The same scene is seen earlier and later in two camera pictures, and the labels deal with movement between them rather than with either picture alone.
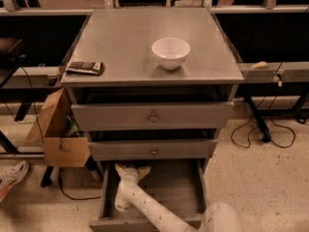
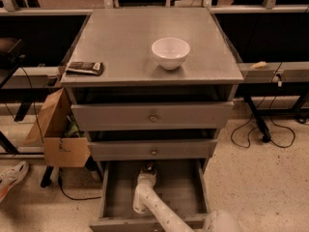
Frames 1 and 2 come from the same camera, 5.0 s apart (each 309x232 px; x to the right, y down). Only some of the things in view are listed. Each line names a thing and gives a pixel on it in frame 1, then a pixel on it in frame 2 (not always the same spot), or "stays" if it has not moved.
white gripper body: x=132 y=174 -> x=147 y=178
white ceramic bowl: x=171 y=51 stays
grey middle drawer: x=152 y=150 stays
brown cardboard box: x=64 y=144 stays
